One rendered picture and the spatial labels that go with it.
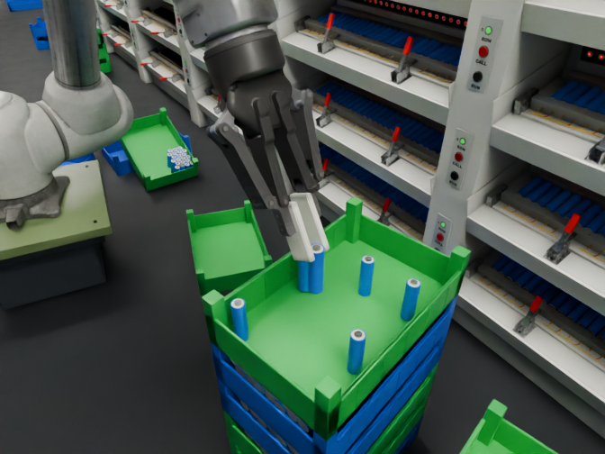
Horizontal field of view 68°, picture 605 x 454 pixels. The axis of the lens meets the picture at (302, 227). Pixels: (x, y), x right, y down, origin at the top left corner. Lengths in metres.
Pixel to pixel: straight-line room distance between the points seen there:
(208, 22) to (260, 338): 0.38
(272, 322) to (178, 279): 0.71
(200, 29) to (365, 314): 0.41
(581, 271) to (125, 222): 1.27
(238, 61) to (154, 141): 1.45
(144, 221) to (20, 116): 0.53
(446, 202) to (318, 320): 0.49
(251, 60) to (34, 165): 0.87
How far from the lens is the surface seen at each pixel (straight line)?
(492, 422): 0.71
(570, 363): 1.05
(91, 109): 1.22
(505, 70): 0.87
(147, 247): 1.45
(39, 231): 1.23
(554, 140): 0.87
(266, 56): 0.44
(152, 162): 1.80
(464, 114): 0.93
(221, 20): 0.44
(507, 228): 0.98
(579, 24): 0.81
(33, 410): 1.16
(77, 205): 1.28
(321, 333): 0.61
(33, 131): 1.22
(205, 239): 1.42
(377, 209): 1.29
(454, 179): 0.97
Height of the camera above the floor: 0.87
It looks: 37 degrees down
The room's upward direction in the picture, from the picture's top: straight up
